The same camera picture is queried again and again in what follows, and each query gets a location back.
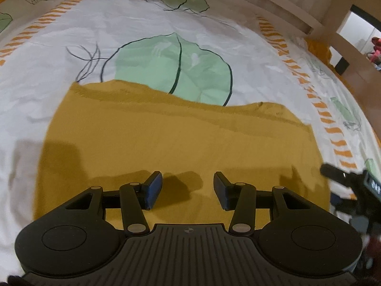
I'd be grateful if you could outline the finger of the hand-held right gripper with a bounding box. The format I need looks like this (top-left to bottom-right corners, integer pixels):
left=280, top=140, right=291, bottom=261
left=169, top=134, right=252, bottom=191
left=320, top=163, right=347, bottom=186

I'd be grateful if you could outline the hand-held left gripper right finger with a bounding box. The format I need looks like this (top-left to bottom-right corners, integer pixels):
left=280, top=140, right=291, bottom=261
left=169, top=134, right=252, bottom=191
left=214, top=171, right=312, bottom=235

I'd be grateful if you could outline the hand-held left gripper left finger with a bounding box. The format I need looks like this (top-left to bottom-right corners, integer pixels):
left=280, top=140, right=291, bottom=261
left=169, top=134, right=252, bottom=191
left=64, top=171, right=163, bottom=236

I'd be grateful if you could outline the mustard yellow knit sweater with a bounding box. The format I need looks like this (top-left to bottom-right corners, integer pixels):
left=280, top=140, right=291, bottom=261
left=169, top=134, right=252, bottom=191
left=33, top=79, right=331, bottom=230

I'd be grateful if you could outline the dark red cloth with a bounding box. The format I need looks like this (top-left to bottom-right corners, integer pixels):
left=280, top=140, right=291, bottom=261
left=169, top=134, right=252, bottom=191
left=365, top=235, right=381, bottom=276

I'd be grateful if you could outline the black box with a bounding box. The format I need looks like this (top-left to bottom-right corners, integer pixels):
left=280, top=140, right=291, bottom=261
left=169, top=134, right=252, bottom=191
left=336, top=56, right=350, bottom=75

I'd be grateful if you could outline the mustard yellow cloth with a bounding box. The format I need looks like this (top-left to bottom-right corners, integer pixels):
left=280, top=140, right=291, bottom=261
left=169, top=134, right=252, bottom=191
left=305, top=37, right=333, bottom=66

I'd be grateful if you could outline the white leaf-print bedsheet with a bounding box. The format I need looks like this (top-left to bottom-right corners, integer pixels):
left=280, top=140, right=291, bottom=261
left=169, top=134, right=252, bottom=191
left=0, top=0, right=381, bottom=275

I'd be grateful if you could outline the light wooden bed frame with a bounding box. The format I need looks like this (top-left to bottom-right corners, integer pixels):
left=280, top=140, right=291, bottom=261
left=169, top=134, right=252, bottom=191
left=205, top=0, right=381, bottom=76

